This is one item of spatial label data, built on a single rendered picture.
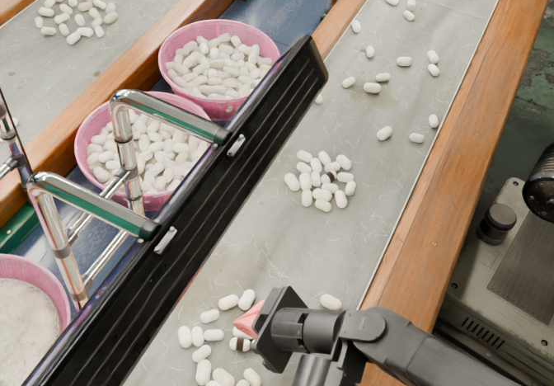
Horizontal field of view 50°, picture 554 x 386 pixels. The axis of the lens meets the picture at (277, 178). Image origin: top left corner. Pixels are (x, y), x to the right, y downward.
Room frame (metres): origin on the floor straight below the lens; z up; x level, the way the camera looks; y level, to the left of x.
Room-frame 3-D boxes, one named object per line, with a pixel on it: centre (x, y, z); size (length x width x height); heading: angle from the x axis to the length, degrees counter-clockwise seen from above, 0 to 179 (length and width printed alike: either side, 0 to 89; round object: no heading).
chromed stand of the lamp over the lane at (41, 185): (0.42, 0.16, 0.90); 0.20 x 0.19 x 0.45; 159
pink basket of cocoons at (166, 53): (1.00, 0.16, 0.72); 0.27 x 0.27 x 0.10
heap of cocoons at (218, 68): (1.00, 0.16, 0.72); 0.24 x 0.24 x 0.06
